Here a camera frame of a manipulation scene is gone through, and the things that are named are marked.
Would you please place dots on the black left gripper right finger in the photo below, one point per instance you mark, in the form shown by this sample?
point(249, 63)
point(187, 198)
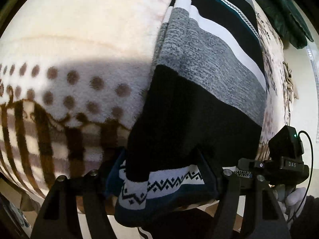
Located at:
point(263, 218)

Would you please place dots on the black teal patterned knit sweater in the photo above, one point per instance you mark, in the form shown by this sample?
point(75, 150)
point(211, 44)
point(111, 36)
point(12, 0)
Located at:
point(203, 111)

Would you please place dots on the floral cream bed blanket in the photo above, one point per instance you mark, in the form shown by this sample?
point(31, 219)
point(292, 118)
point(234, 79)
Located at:
point(74, 79)

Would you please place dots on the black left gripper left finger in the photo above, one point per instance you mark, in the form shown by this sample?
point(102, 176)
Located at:
point(58, 216)

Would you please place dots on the dark green black garment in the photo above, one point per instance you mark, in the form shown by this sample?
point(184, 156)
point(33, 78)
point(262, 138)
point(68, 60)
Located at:
point(286, 19)

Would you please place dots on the white gloved right hand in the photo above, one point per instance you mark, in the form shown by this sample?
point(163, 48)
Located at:
point(291, 201)

